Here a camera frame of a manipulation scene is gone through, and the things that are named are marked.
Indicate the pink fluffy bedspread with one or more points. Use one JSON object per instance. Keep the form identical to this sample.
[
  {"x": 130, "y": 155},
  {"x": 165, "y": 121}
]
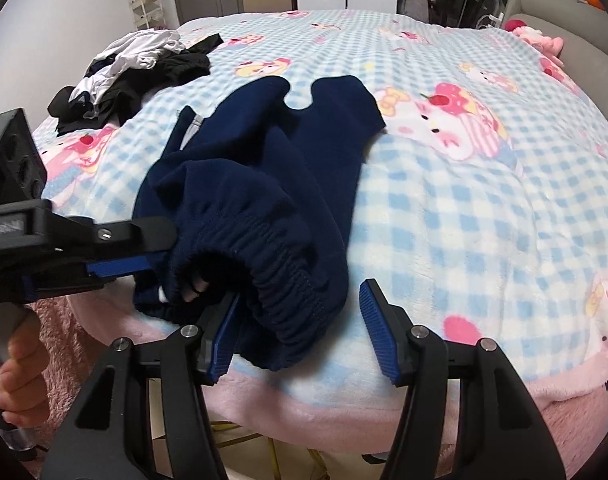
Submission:
[{"x": 574, "y": 425}]

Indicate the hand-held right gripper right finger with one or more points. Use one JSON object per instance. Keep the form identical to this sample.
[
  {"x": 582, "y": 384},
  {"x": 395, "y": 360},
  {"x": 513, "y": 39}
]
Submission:
[{"x": 379, "y": 325}]

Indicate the pink plush toy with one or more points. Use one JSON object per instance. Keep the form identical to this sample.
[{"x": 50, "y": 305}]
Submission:
[{"x": 531, "y": 35}]

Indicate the blue checkered cartoon print blanket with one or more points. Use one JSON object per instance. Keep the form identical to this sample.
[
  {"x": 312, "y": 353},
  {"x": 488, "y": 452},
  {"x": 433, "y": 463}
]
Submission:
[{"x": 459, "y": 220}]

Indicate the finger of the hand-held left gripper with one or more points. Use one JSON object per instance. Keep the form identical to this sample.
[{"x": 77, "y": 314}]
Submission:
[
  {"x": 128, "y": 235},
  {"x": 118, "y": 267}
]

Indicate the white garment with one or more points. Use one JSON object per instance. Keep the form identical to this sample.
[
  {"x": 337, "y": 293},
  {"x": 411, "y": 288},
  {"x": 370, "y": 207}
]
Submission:
[{"x": 133, "y": 52}]

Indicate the grey padded headboard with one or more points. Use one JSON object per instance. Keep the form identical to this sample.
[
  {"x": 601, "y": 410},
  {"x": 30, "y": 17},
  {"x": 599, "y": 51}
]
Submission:
[{"x": 584, "y": 45}]

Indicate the person's left hand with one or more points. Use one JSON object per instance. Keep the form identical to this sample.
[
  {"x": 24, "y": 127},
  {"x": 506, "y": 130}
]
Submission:
[{"x": 26, "y": 370}]

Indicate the navy shorts with white stripes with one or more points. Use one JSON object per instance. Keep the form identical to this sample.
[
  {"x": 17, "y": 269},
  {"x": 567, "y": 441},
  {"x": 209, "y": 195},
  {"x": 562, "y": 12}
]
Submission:
[{"x": 284, "y": 160}]

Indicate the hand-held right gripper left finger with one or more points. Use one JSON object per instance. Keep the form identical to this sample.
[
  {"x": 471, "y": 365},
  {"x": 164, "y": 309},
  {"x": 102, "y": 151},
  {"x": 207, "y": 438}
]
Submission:
[{"x": 222, "y": 342}]

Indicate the black garment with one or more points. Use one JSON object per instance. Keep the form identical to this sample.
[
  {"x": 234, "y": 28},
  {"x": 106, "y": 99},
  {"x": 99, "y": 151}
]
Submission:
[{"x": 178, "y": 67}]

